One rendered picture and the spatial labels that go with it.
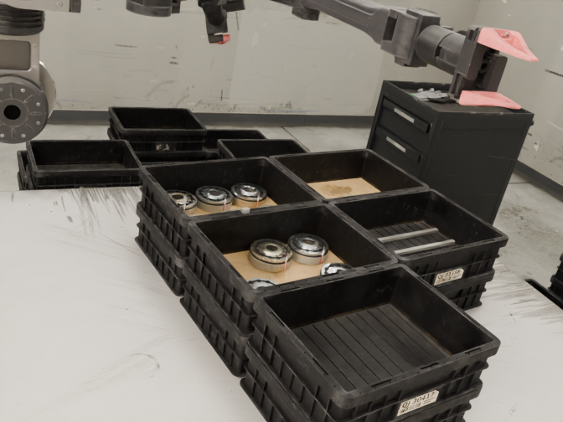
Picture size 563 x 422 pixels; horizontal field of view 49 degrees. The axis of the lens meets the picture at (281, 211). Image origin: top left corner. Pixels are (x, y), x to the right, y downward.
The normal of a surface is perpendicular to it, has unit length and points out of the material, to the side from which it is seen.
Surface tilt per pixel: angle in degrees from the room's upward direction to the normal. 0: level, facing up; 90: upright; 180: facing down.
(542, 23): 90
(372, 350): 0
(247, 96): 90
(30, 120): 90
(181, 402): 0
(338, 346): 0
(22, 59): 90
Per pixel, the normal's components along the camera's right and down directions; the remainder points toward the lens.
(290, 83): 0.42, 0.47
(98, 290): 0.18, -0.88
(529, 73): -0.89, 0.05
